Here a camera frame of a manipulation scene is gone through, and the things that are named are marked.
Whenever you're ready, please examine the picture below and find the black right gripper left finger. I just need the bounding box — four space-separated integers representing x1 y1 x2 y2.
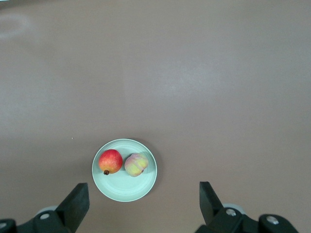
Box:
0 183 90 233

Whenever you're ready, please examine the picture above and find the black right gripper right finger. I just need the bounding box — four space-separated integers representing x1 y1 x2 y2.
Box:
195 181 299 233

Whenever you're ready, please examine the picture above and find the red pomegranate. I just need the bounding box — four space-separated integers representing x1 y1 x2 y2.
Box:
98 149 123 176

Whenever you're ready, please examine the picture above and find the yellow pink peach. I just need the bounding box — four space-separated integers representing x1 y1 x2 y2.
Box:
124 152 149 178

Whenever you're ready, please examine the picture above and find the light green round plate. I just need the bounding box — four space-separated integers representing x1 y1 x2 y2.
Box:
91 138 158 202

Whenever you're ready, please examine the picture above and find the brown table cloth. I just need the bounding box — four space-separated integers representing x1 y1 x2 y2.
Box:
0 0 311 233

